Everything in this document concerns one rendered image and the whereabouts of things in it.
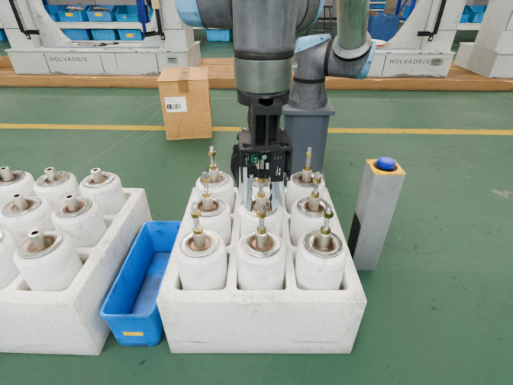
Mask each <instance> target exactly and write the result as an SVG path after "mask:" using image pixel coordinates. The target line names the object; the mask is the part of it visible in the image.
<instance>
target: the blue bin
mask: <svg viewBox="0 0 513 385"><path fill-rule="evenodd" d="M181 224H182V222H181V221H147V222H144V223H143V225H142V227H141V229H140V231H139V233H138V235H137V237H136V239H135V241H134V243H133V245H132V247H131V249H130V251H129V253H128V255H127V257H126V259H125V261H124V263H123V265H122V267H121V269H120V271H119V273H118V275H117V277H116V279H115V281H114V283H113V285H112V288H111V290H110V292H109V294H108V296H107V298H106V300H105V302H104V304H103V306H102V308H101V310H100V316H101V317H102V319H104V320H105V321H106V322H107V323H108V326H109V328H110V329H111V331H112V332H113V334H114V336H115V337H116V339H117V341H118V343H119V345H121V346H157V345H159V344H160V343H161V341H162V338H163V333H164V327H163V322H162V319H161V316H160V312H159V309H158V306H157V303H156V299H157V297H158V294H159V291H160V288H161V285H162V282H163V278H164V276H165V273H166V268H167V266H168V263H169V259H170V257H171V254H172V252H173V248H174V245H175V243H176V239H177V236H178V233H179V229H180V226H181Z"/></svg>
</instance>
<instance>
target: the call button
mask: <svg viewBox="0 0 513 385"><path fill-rule="evenodd" d="M377 163H378V166H379V167H381V168H383V169H387V170H389V169H392V168H393V167H394V166H395V164H396V162H395V160H393V159H392V158H390V157H380V158H378V160H377Z"/></svg>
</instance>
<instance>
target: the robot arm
mask: <svg viewBox="0 0 513 385"><path fill-rule="evenodd" d="M369 1H370V0H337V36H336V37H335V38H334V40H333V39H331V35H330V34H315V35H308V36H304V37H300V38H299V39H298V40H297V41H296V43H295V32H300V31H304V30H306V29H307V28H309V27H310V26H311V25H312V24H314V23H315V22H316V21H317V19H318V18H319V16H320V15H321V12H322V10H323V7H324V0H174V2H175V6H176V10H177V12H178V15H179V17H180V18H181V20H182V21H183V22H184V23H185V24H187V25H188V26H190V27H196V28H204V29H205V30H206V29H209V28H219V29H233V32H234V85H235V87H236V88H237V101H238V102H239V103H240V104H241V105H245V106H248V113H247V123H248V127H242V128H241V130H242V131H239V134H237V140H239V142H238V144H233V153H232V155H231V172H232V174H233V176H234V179H235V181H236V184H237V191H238V192H239V195H240V199H241V202H242V203H243V205H244V208H246V210H247V211H248V212H252V204H253V202H252V198H251V196H252V194H253V189H252V182H253V181H254V180H255V177H259V179H265V178H269V181H270V182H271V183H270V185H269V189H270V192H271V193H270V198H269V201H270V208H271V212H274V210H275V209H276V207H277V206H278V205H279V204H280V205H281V206H283V205H284V201H283V193H284V191H285V188H286V178H288V181H291V172H292V151H293V147H292V144H291V142H290V140H289V137H288V135H287V133H286V130H282V128H281V126H279V120H280V118H281V114H282V106H283V105H286V104H288V105H290V106H292V107H294V108H300V109H319V108H323V107H325V106H326V105H327V91H326V87H325V77H326V76H332V77H340V78H348V79H365V78H366V77H367V75H368V73H369V68H370V66H371V62H372V60H373V56H374V53H375V49H376V42H374V41H373V40H372V38H371V36H370V34H369V32H368V31H367V27H368V19H369ZM294 49H295V52H294ZM294 54H295V59H294V63H293V56H294ZM292 71H294V72H293V82H292ZM289 89H290V90H289Z"/></svg>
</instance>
